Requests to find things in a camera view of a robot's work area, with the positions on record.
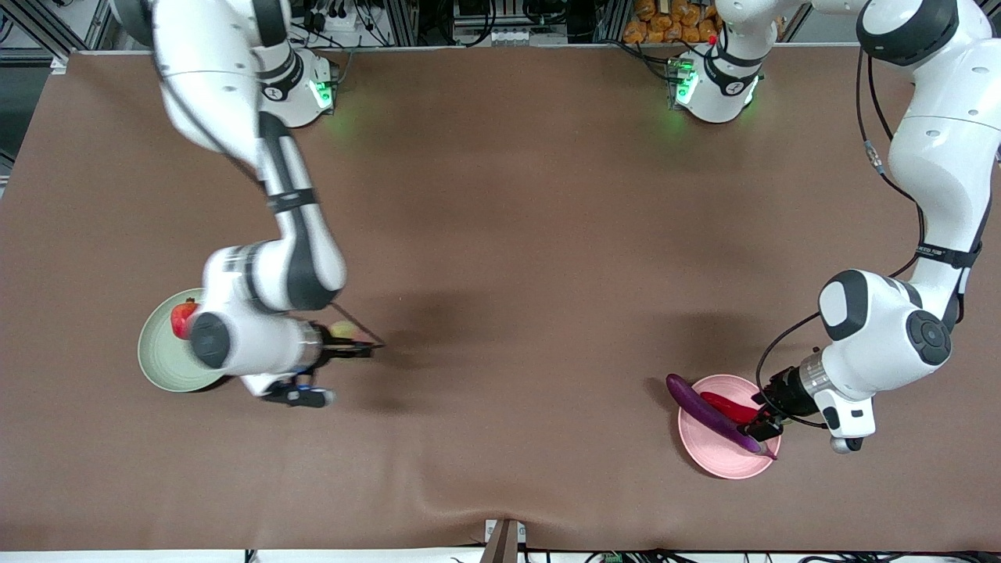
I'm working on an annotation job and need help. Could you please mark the red chili pepper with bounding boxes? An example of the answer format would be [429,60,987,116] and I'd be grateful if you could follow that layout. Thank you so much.
[698,391,761,425]

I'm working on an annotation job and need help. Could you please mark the purple eggplant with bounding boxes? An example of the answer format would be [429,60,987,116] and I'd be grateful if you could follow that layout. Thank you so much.
[666,374,780,461]

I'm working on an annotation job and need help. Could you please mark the red pomegranate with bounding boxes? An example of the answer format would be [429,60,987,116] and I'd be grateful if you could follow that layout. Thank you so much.
[170,297,200,341]

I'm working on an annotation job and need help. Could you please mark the pink plate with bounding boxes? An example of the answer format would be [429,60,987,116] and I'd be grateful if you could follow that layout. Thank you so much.
[677,374,782,480]

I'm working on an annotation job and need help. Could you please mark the pale green plate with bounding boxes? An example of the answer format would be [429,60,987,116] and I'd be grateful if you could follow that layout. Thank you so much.
[137,287,235,393]

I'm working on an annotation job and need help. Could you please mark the brown table cloth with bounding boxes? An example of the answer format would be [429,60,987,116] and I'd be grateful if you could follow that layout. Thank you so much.
[0,43,1001,553]

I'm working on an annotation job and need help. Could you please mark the white power strip black plugs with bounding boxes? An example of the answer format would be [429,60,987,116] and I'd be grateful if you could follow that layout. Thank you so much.
[301,0,368,34]

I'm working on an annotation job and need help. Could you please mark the orange lumpy items heap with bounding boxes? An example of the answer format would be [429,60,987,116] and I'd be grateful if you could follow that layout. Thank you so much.
[622,0,720,45]

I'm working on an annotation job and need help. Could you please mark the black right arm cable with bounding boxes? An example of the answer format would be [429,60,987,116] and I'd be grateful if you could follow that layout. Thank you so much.
[327,302,387,348]

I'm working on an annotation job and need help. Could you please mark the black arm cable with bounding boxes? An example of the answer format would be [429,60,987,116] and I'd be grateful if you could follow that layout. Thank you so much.
[327,302,387,348]
[755,43,986,429]

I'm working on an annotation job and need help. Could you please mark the grey table clamp bracket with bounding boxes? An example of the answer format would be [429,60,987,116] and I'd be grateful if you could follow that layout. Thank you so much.
[480,518,527,563]

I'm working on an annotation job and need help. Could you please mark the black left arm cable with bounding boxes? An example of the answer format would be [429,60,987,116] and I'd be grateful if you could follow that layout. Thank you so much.
[755,43,986,429]

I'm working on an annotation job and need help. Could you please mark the aluminium frame profile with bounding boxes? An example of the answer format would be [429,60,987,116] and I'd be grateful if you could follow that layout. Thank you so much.
[387,0,420,46]
[594,0,626,45]
[0,0,75,59]

